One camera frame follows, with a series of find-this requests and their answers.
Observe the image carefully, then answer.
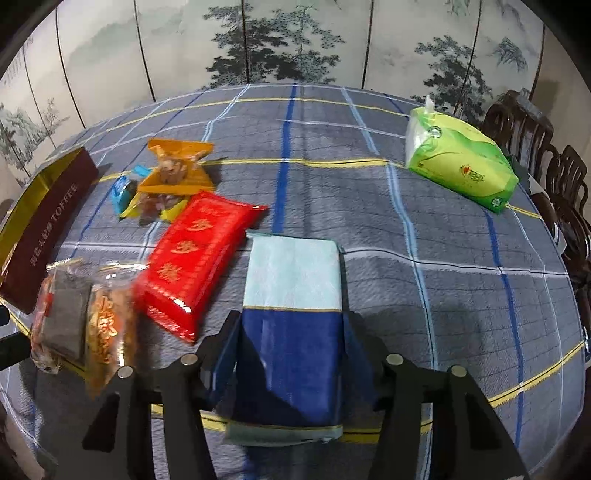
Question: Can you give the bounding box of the painted folding screen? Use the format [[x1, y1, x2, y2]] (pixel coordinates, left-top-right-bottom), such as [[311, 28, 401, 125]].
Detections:
[[0, 0, 591, 185]]

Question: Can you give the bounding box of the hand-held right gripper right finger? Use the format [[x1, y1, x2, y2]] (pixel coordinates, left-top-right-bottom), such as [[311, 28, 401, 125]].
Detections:
[[342, 311, 532, 480]]

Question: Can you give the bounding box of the dark wooden chair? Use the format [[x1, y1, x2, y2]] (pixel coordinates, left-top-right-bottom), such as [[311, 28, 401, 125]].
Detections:
[[478, 90, 555, 158], [531, 145, 591, 283]]

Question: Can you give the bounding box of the red snack packet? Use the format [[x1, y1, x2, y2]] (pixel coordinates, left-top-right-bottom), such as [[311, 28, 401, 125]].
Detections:
[[134, 191, 269, 344]]

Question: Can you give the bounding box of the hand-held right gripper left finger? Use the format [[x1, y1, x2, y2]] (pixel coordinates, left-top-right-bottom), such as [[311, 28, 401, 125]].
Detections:
[[82, 310, 243, 480]]

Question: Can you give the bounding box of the maroon tin box gold inside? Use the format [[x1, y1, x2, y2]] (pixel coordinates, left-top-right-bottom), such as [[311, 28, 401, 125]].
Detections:
[[0, 147, 100, 315]]

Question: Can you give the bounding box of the plaid grey blue tablecloth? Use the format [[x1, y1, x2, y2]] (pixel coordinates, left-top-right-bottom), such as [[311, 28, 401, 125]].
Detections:
[[0, 83, 587, 480]]

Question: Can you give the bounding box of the yellow snack packet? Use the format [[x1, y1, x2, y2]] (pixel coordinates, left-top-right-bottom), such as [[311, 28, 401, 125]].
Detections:
[[121, 191, 191, 227]]

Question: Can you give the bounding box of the navy and pale blue packet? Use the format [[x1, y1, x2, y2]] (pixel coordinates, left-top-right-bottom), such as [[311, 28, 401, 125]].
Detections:
[[225, 233, 345, 446]]

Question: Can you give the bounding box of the small blue candy packet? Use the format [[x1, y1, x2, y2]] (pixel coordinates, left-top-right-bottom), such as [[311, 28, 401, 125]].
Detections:
[[111, 167, 153, 217]]

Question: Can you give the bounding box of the orange nut snack packet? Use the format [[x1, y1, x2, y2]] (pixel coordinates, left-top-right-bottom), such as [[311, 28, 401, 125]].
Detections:
[[139, 138, 216, 197]]

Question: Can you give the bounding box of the clear packet of orange snacks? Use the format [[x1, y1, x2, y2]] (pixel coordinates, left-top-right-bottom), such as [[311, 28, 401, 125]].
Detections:
[[84, 265, 140, 400]]

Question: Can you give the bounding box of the clear packet with dark bar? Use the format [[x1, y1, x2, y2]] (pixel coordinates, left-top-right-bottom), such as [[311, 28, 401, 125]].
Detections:
[[30, 261, 96, 374]]

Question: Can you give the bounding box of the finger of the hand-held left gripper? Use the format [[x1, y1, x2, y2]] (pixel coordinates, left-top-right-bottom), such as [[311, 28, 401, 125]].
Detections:
[[0, 302, 36, 370]]

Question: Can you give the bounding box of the green tissue pack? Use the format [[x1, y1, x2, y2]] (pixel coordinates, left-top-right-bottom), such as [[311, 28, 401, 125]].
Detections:
[[405, 95, 520, 214]]

